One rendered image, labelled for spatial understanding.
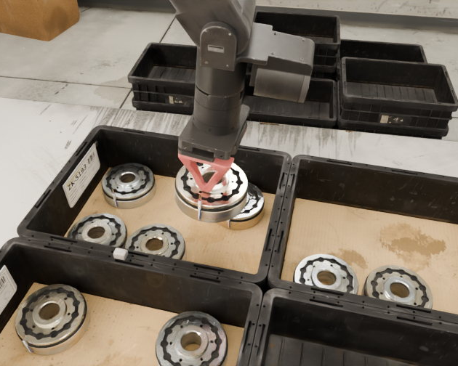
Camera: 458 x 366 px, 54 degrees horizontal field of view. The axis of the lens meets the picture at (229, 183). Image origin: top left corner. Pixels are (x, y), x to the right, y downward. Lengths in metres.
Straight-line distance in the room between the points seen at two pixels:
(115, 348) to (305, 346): 0.28
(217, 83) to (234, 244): 0.39
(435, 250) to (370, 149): 0.46
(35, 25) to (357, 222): 3.03
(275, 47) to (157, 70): 1.55
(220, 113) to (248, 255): 0.35
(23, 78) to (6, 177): 1.97
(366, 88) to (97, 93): 1.62
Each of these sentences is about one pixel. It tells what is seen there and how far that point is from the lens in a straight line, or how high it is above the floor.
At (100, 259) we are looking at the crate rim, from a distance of 0.70.
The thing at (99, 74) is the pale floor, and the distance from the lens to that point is 3.07.
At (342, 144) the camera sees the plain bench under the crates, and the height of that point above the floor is 0.70.
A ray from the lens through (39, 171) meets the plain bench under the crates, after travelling 1.25.
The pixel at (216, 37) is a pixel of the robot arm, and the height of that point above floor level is 1.28.
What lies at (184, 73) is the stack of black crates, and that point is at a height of 0.49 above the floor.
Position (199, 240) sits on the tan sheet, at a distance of 0.83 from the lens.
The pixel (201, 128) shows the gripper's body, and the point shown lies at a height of 1.14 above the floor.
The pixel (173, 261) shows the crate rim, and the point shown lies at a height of 0.93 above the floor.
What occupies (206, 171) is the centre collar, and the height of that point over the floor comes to 1.04.
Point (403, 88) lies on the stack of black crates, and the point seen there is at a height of 0.49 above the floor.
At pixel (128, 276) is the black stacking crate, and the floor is 0.90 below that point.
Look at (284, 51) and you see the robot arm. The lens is 0.49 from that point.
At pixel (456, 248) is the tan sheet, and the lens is 0.91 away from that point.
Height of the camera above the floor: 1.47
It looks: 43 degrees down
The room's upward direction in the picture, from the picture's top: straight up
